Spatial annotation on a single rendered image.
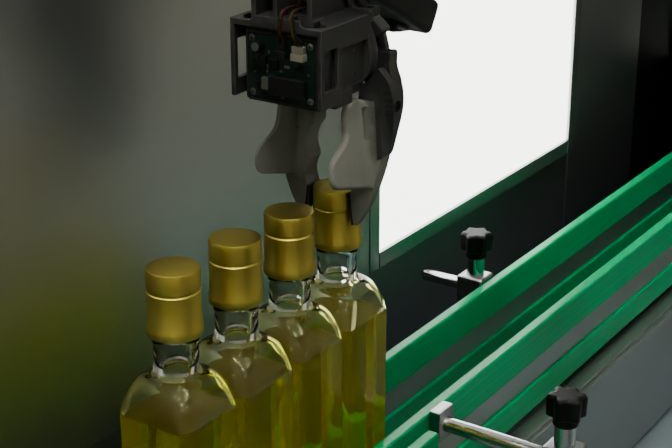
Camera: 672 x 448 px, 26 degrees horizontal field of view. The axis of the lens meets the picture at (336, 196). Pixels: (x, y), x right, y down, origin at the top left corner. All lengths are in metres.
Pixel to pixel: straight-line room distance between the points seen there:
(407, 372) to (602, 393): 0.24
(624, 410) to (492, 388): 0.28
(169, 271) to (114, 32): 0.19
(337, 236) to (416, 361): 0.27
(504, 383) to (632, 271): 0.27
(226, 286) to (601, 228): 0.71
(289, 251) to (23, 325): 0.18
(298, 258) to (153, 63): 0.17
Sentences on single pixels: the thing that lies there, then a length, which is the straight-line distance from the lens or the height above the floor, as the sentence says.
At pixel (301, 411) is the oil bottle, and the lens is 0.99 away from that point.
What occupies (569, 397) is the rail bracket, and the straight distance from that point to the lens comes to 1.06.
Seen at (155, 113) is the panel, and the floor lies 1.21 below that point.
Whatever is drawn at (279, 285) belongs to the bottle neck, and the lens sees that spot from 0.97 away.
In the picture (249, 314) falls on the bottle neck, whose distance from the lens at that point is 0.93.
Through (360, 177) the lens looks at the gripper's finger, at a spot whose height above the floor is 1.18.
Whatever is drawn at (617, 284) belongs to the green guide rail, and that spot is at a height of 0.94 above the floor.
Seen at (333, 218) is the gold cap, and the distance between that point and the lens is 1.00.
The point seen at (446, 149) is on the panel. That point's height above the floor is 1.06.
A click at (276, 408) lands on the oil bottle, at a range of 0.96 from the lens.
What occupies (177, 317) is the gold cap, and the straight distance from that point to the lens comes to 0.88.
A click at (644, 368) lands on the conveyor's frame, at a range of 1.50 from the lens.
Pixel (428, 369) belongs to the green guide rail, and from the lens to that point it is 1.28.
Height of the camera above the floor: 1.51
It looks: 20 degrees down
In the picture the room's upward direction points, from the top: straight up
